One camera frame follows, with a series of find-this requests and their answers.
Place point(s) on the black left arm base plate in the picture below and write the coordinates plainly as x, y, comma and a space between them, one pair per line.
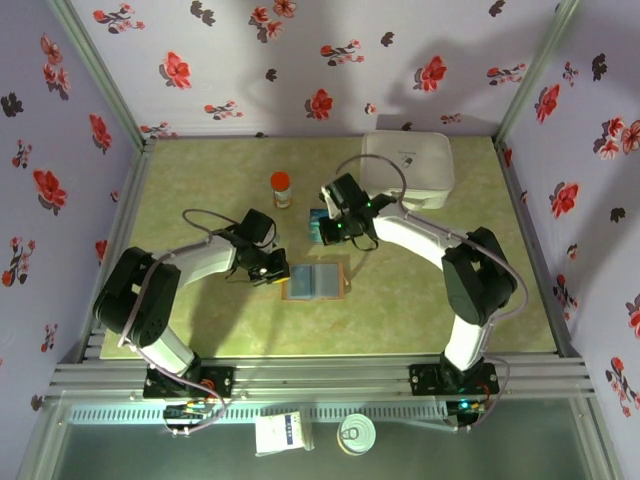
220, 382

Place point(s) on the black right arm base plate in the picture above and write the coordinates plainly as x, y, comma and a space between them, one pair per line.
425, 380

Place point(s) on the orange pill bottle red cap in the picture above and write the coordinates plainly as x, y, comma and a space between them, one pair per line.
281, 181

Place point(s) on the aluminium corner post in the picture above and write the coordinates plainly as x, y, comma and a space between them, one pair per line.
533, 75
104, 75

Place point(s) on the silver tin can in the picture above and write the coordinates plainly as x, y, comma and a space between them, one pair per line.
356, 435

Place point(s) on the brown rectangular tray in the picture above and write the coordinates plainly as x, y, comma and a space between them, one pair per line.
325, 280

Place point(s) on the white cardboard box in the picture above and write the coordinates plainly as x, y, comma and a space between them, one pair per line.
280, 435

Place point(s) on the aluminium frame rail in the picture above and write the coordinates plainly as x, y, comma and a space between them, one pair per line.
517, 200
320, 375
132, 200

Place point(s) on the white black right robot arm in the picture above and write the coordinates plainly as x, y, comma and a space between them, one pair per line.
410, 235

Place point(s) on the small circuit board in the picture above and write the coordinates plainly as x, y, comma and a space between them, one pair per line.
465, 407
185, 412

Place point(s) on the white square lidded container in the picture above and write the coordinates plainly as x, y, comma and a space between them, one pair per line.
430, 165

